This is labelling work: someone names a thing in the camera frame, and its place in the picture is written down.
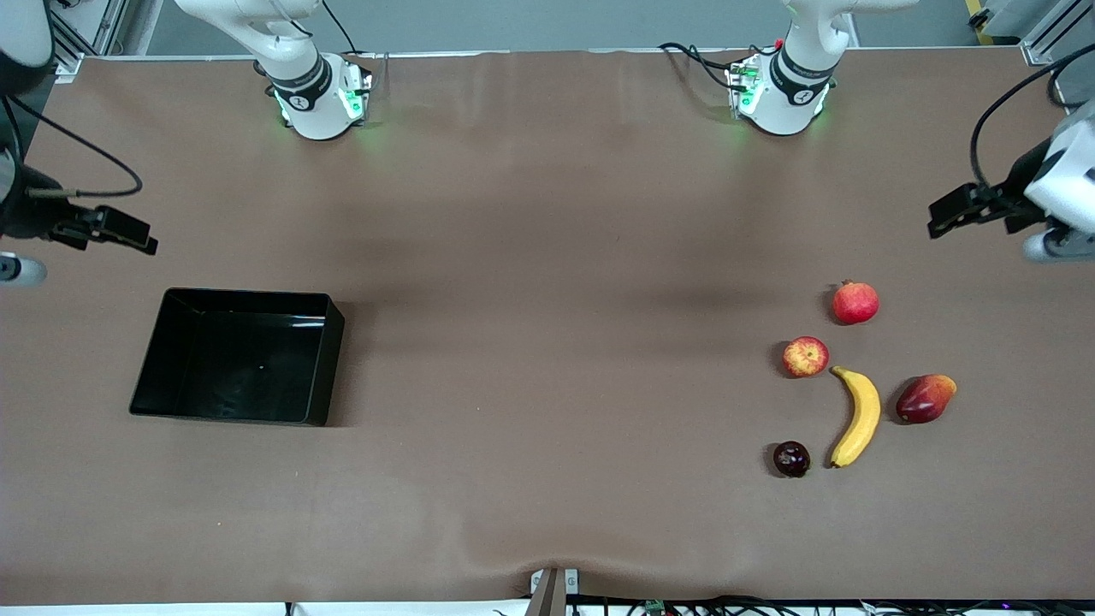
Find dark purple plum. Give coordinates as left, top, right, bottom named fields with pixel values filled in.
left=773, top=441, right=811, bottom=478

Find grey table edge bracket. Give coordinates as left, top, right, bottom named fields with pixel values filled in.
left=530, top=567, right=580, bottom=616

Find black plastic box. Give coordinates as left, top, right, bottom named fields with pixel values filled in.
left=129, top=287, right=346, bottom=427

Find black left base cables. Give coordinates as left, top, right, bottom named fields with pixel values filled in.
left=659, top=41, right=754, bottom=91

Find yellow black floor marker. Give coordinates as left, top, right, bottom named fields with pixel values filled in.
left=965, top=0, right=997, bottom=45

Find yellow banana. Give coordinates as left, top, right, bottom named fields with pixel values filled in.
left=828, top=366, right=882, bottom=469

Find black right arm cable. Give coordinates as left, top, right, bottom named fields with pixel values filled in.
left=0, top=92, right=144, bottom=199

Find black right base cable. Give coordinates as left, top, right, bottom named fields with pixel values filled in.
left=318, top=0, right=377, bottom=65

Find red pomegranate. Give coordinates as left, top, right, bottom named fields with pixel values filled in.
left=832, top=280, right=880, bottom=326

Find red yellow mango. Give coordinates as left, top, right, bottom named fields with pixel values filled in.
left=896, top=374, right=958, bottom=425

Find aluminium frame profile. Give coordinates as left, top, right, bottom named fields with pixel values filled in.
left=1018, top=0, right=1095, bottom=65
left=47, top=0, right=129, bottom=82

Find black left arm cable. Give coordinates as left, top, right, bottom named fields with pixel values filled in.
left=969, top=41, right=1095, bottom=193

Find red yellow apple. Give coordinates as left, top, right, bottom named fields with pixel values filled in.
left=783, top=336, right=830, bottom=379

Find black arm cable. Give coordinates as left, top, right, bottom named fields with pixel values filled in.
left=969, top=41, right=1095, bottom=193
left=0, top=92, right=144, bottom=199

